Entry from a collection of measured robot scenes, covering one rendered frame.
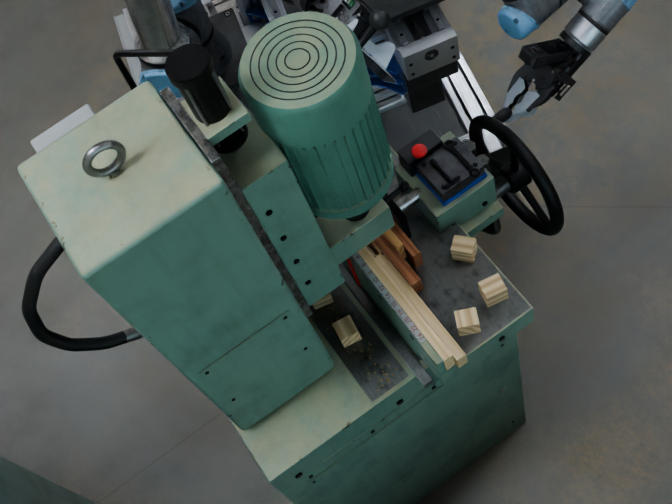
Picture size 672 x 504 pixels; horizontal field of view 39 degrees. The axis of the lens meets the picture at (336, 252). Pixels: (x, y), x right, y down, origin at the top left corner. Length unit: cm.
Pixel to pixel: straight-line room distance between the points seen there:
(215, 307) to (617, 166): 174
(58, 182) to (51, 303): 182
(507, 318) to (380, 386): 28
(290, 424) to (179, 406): 101
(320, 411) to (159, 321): 54
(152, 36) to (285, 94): 71
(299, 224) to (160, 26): 63
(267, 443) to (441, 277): 46
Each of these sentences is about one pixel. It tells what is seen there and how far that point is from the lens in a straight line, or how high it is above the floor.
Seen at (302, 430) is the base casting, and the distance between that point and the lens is 185.
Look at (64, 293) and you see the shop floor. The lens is 314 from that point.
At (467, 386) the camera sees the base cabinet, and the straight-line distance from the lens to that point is 207.
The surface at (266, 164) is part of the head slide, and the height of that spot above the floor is 142.
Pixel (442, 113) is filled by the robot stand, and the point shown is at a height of 21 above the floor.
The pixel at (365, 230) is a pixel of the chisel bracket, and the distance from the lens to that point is 169.
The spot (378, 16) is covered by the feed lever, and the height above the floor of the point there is 131.
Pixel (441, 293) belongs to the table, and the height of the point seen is 90.
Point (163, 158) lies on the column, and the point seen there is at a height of 152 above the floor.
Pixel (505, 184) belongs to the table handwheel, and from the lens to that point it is 197.
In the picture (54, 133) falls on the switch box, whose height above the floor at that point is 148.
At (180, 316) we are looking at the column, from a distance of 143.
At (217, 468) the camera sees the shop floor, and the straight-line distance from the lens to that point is 275.
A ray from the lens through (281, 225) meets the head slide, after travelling 146.
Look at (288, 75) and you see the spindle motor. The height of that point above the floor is 150.
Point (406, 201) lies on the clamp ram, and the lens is 181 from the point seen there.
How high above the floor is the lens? 253
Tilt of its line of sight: 61 degrees down
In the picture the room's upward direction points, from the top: 25 degrees counter-clockwise
